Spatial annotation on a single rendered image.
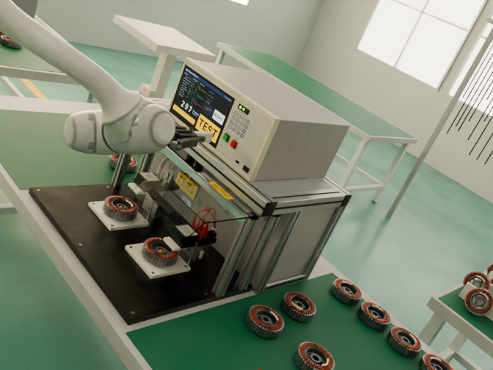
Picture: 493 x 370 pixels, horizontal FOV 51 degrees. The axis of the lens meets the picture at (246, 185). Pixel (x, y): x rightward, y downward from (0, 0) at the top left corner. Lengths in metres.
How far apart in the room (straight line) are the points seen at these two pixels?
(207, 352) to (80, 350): 1.05
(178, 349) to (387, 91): 7.29
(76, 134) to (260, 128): 0.52
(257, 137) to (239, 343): 0.58
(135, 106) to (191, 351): 0.65
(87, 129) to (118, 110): 0.13
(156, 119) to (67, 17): 5.53
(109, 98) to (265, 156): 0.55
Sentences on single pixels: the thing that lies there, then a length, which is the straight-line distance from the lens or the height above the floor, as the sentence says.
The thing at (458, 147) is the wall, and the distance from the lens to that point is 7.89.
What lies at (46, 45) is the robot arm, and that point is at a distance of 1.16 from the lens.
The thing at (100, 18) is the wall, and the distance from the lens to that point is 6.79.
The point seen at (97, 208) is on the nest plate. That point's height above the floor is 0.78.
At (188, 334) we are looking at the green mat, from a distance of 1.46.
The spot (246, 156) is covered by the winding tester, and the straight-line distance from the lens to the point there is 1.51.
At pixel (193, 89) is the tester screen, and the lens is 1.69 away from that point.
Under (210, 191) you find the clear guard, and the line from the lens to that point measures 1.48.
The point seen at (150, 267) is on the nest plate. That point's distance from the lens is 1.58.
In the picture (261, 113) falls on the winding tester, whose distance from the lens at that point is 1.48.
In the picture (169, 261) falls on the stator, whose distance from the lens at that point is 1.59.
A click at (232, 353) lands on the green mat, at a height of 0.75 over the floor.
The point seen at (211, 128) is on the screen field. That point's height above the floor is 1.18.
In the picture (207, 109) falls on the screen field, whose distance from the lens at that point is 1.64.
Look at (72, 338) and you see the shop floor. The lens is 2.44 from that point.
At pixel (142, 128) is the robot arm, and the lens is 1.10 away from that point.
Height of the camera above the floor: 1.68
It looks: 23 degrees down
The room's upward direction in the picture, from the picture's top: 23 degrees clockwise
